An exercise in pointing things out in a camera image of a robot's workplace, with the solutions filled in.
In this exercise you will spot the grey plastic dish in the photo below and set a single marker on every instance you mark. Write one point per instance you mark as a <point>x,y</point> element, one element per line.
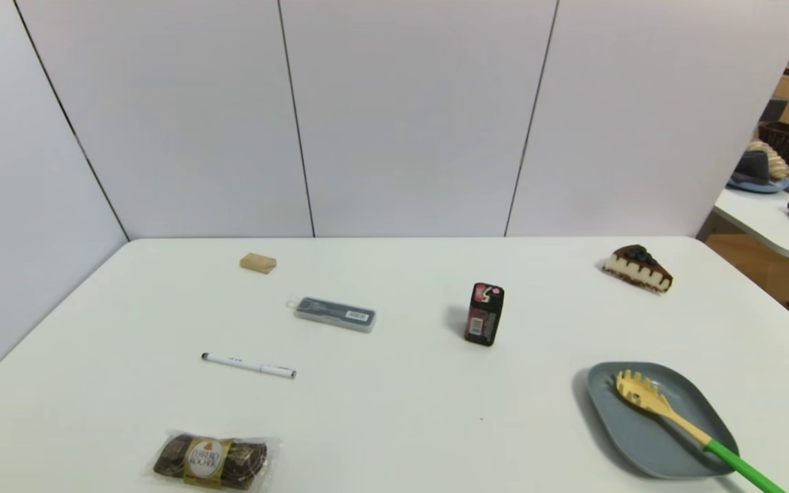
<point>631,431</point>

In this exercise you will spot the grey transparent pencil lead case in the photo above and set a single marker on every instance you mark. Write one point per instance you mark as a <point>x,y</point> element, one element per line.
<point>335,313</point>

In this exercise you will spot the small black red box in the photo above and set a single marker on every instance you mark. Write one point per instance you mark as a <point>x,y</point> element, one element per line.
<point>484,315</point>

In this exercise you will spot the small wooden block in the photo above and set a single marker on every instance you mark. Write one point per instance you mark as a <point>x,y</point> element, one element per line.
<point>258,263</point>

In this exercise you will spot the white pen with black tip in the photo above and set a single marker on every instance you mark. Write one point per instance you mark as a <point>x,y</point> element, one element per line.
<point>251,365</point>

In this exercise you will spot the chocolate cake slice toy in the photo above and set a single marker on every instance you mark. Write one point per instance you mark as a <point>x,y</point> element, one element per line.
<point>637,268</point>

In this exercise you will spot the Ferrero Rocher chocolate pack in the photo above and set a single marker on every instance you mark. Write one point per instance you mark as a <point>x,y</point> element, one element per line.
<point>209,460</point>

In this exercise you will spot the grey blue hat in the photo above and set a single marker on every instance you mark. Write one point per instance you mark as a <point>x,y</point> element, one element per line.
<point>754,171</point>

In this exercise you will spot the white side table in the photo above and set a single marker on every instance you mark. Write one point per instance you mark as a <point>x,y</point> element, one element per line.
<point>764,212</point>

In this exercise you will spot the beige woven item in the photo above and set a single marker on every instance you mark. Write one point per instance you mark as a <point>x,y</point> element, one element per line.
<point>778,163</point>

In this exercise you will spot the dark grey chair back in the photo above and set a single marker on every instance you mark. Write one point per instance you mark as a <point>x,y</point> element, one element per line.
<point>773,109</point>

